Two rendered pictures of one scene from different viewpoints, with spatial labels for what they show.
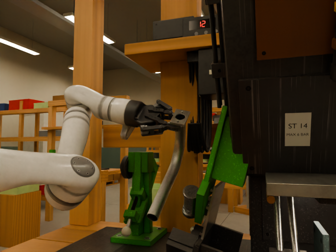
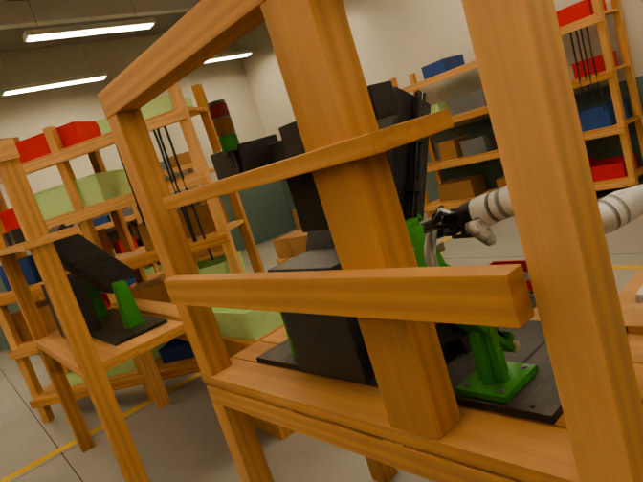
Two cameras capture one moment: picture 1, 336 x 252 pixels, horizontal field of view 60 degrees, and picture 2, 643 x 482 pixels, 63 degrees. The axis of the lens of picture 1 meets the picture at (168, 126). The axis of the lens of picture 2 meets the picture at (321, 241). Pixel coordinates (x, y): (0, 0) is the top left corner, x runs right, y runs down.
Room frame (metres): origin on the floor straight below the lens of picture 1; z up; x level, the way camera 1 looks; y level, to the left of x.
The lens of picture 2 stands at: (2.06, 0.47, 1.54)
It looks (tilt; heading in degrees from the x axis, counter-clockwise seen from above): 9 degrees down; 213
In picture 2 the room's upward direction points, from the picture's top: 17 degrees counter-clockwise
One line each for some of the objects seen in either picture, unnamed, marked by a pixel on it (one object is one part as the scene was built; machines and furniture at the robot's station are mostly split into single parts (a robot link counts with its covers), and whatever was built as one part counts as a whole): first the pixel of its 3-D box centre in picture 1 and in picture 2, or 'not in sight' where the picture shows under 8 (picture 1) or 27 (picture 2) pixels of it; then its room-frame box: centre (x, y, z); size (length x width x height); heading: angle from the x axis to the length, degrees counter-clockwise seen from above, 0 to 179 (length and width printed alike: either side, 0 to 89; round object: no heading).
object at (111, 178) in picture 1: (103, 177); not in sight; (9.92, 2.19, 0.22); 1.20 x 0.81 x 0.44; 162
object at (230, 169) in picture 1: (230, 152); (414, 252); (0.67, -0.15, 1.17); 0.13 x 0.12 x 0.20; 72
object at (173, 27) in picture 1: (175, 32); (360, 108); (1.01, -0.03, 1.59); 0.15 x 0.07 x 0.07; 72
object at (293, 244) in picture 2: not in sight; (315, 230); (-4.66, -4.00, 0.37); 1.20 x 0.80 x 0.74; 167
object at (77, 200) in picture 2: not in sight; (110, 258); (-0.64, -3.35, 1.19); 2.30 x 0.55 x 2.39; 110
